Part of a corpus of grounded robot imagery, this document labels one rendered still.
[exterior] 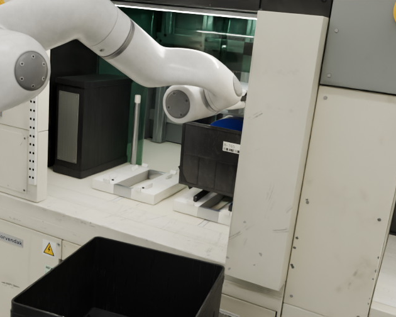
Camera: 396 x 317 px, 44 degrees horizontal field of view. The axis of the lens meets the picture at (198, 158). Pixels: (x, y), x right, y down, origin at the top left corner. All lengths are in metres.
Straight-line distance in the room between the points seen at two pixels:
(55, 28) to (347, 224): 0.64
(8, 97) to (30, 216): 0.68
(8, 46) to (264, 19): 0.44
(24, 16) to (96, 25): 0.12
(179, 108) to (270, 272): 0.39
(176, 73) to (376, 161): 0.41
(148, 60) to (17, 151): 0.55
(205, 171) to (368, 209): 0.49
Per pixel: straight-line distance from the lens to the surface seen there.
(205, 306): 0.84
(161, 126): 2.06
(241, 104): 1.23
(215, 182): 1.30
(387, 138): 0.95
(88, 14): 0.87
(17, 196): 1.42
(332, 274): 1.04
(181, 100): 1.05
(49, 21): 0.86
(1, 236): 1.49
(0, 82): 0.74
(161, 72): 0.98
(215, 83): 1.00
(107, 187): 1.45
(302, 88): 0.91
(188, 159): 1.31
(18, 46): 0.75
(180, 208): 1.34
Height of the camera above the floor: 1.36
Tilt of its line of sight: 15 degrees down
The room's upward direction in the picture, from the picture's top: 6 degrees clockwise
